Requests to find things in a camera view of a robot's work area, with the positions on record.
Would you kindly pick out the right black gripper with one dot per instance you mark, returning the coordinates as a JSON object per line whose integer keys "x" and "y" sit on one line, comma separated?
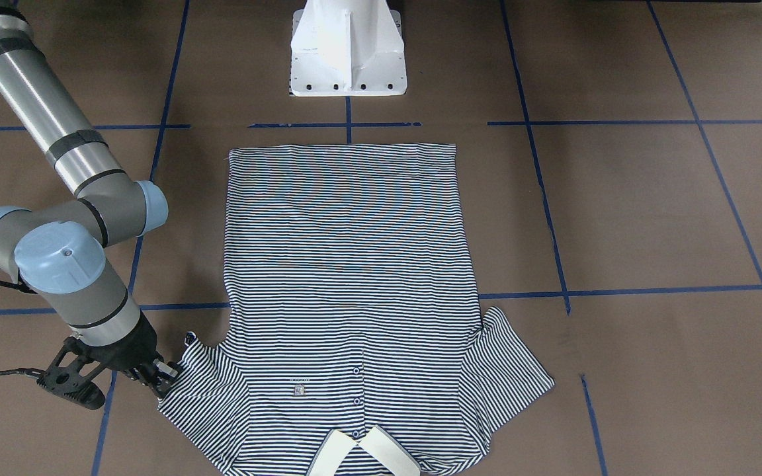
{"x": 127, "y": 350}

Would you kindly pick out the striped polo shirt white collar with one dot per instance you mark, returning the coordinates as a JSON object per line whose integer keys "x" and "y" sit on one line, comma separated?
{"x": 356, "y": 344}

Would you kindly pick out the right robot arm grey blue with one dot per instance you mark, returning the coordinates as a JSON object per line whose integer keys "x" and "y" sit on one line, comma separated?
{"x": 59, "y": 252}

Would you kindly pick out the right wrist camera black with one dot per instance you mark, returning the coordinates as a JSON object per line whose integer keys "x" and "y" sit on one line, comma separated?
{"x": 71, "y": 376}

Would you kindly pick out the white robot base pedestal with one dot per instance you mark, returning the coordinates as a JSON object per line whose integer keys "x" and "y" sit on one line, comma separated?
{"x": 347, "y": 49}

